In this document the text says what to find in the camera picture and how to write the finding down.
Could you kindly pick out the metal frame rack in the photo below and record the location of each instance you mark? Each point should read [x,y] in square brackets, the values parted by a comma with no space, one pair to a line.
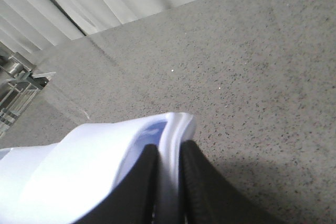
[20,88]

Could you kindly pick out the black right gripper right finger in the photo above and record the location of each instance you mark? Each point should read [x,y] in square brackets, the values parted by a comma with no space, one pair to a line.
[209,197]

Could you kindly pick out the light blue slipper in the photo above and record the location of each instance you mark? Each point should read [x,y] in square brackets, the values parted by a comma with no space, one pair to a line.
[61,182]

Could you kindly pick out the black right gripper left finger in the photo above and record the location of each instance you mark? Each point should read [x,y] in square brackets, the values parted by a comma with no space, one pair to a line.
[132,201]

